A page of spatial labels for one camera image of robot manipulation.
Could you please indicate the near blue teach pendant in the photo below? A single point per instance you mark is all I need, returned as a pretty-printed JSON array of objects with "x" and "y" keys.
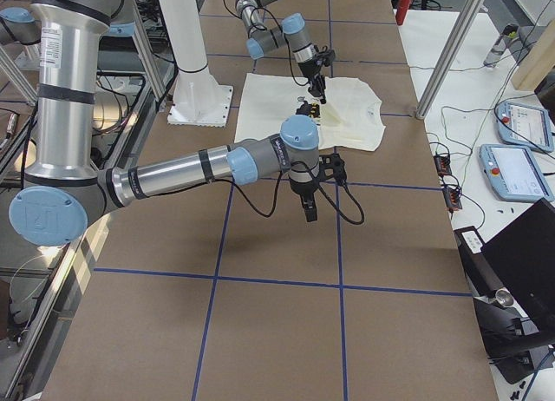
[{"x": 513, "y": 173}]

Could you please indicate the far blue teach pendant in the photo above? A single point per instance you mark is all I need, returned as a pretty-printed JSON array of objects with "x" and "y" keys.
[{"x": 524, "y": 125}]

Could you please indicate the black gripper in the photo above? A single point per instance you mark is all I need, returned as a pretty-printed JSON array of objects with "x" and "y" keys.
[
  {"x": 302, "y": 188},
  {"x": 310, "y": 69}
]

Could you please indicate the cream long-sleeve cat shirt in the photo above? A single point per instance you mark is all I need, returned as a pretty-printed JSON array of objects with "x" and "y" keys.
[{"x": 350, "y": 117}]

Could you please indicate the wooden board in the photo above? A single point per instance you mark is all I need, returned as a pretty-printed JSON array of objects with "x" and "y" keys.
[{"x": 538, "y": 63}]

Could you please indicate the aluminium frame post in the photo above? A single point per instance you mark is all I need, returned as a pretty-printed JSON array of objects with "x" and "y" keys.
[{"x": 452, "y": 46}]

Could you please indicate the black box with label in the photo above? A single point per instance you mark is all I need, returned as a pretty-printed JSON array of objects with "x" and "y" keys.
[{"x": 469, "y": 242}]

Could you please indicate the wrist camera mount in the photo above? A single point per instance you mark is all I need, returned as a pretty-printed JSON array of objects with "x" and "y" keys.
[
  {"x": 332, "y": 166},
  {"x": 325, "y": 56}
]

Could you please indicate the red cylinder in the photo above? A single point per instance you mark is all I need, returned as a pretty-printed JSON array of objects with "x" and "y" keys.
[{"x": 401, "y": 11}]

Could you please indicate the white central pedestal column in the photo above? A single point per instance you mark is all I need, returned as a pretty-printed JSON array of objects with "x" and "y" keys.
[{"x": 198, "y": 99}]

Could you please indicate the orange-black adapter box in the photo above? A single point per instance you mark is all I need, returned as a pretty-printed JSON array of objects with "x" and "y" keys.
[
  {"x": 452, "y": 198},
  {"x": 443, "y": 164}
]

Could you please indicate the blue teach pendant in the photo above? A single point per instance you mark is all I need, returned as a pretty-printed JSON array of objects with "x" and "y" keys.
[
  {"x": 513, "y": 173},
  {"x": 524, "y": 125}
]

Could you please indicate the black monitor on stand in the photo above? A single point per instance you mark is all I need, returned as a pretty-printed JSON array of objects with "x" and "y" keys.
[{"x": 522, "y": 257}]

